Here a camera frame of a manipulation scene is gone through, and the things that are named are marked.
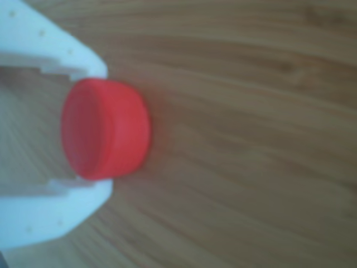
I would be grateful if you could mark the red bottle cap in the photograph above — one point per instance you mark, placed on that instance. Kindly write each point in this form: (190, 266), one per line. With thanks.
(106, 128)

